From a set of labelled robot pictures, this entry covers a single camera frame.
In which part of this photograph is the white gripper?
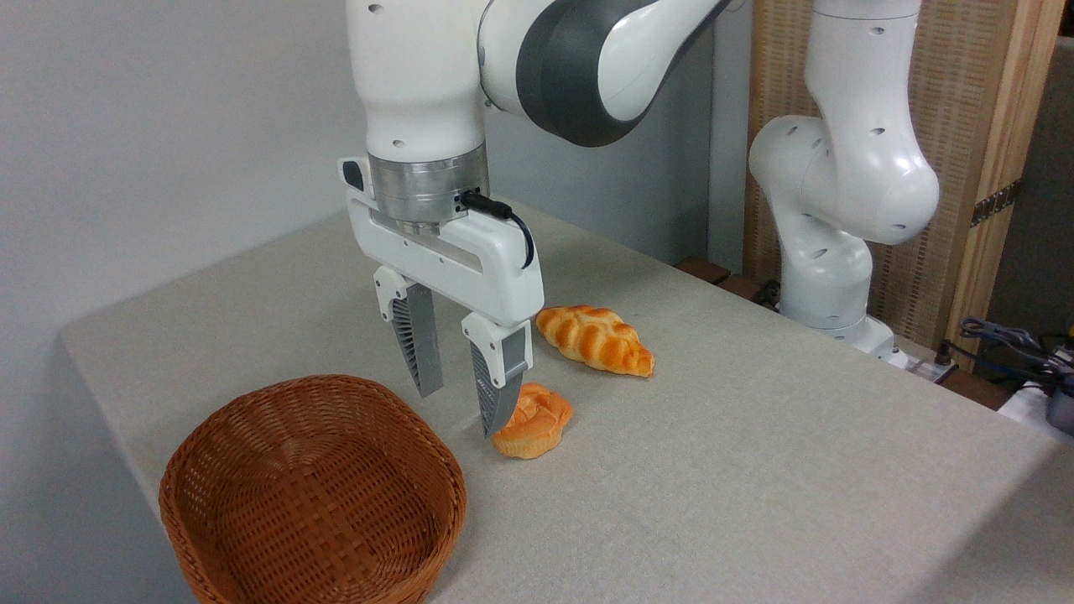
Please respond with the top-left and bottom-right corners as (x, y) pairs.
(338, 154), (545, 440)

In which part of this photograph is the round twisted bread roll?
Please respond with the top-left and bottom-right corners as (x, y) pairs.
(491, 383), (575, 461)

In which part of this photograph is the long braided bread loaf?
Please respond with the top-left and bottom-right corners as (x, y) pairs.
(535, 305), (656, 378)

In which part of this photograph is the brown woven wicker basket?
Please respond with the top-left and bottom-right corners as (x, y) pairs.
(159, 374), (468, 604)

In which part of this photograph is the brown wooden block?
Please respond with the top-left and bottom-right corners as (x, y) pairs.
(675, 257), (733, 287)

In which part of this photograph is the metal screen hinge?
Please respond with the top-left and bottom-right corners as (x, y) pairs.
(970, 179), (1024, 229)

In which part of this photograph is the wooden rattan folding screen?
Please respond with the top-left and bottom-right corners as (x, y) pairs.
(743, 0), (1067, 375)

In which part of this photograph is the dark grey partition panel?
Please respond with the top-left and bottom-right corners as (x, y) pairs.
(980, 34), (1074, 341)

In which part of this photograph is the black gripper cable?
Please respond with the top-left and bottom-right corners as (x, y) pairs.
(459, 190), (536, 271)

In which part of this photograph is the bundle of dark cables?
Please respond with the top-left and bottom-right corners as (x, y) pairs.
(958, 315), (1074, 397)

